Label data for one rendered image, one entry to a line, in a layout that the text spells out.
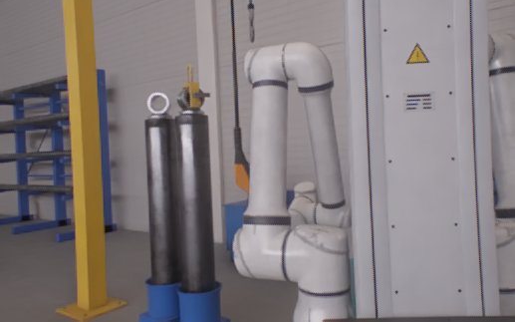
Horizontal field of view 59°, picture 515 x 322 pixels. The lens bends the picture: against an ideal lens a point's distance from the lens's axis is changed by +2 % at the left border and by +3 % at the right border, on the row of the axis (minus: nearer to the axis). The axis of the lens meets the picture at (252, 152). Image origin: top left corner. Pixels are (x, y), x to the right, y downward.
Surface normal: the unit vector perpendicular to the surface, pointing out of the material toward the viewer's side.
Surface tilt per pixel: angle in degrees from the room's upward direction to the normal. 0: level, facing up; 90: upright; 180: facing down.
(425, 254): 90
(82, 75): 90
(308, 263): 90
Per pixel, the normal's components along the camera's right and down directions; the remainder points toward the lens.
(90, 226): 0.77, -0.03
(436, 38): -0.01, 0.01
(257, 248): -0.42, -0.14
